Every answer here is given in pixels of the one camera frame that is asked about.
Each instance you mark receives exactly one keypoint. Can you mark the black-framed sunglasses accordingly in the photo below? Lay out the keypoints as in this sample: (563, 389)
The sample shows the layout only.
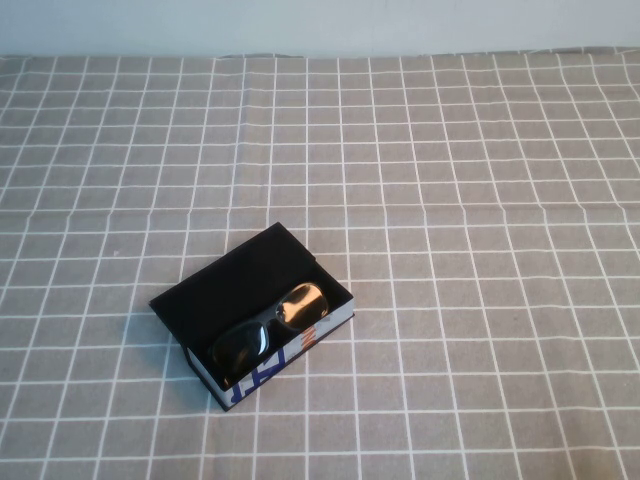
(305, 306)

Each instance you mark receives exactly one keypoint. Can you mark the black glasses case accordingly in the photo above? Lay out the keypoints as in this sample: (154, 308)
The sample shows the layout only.
(240, 280)

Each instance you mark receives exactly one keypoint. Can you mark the grey white-checked tablecloth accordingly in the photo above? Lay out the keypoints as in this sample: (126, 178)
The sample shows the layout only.
(450, 200)

